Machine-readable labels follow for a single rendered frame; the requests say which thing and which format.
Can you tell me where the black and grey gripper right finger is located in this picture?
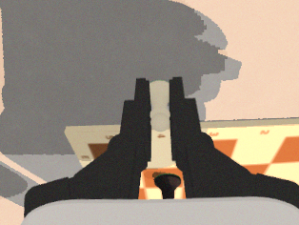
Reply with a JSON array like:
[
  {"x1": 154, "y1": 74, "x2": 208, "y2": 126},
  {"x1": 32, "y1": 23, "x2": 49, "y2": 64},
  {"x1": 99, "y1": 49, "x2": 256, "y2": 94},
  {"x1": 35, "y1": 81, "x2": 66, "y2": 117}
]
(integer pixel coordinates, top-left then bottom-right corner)
[{"x1": 169, "y1": 76, "x2": 299, "y2": 209}]

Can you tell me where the black chess piece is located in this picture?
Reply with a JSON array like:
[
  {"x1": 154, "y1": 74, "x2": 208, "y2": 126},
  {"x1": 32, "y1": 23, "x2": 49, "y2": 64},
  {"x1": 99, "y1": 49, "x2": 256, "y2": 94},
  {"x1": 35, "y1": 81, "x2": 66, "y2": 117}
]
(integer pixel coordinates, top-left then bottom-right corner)
[{"x1": 154, "y1": 174, "x2": 181, "y2": 199}]

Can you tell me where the white pawn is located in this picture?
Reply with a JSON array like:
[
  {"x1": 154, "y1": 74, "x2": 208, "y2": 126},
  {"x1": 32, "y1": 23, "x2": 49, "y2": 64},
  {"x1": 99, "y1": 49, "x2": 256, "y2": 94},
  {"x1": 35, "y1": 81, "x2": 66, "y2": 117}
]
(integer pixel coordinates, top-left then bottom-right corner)
[{"x1": 149, "y1": 80, "x2": 170, "y2": 132}]

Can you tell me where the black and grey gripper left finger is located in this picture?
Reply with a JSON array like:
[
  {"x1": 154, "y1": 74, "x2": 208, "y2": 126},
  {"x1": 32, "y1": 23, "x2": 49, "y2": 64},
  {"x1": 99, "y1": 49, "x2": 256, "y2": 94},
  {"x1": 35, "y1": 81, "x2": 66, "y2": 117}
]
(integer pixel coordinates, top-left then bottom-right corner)
[{"x1": 24, "y1": 78, "x2": 151, "y2": 217}]

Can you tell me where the orange and cream chessboard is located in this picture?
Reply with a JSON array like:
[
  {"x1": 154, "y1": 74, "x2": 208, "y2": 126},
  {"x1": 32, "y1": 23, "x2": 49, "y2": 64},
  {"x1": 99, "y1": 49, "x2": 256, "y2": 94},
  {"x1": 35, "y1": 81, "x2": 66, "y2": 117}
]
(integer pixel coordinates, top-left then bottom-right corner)
[{"x1": 64, "y1": 118, "x2": 299, "y2": 199}]

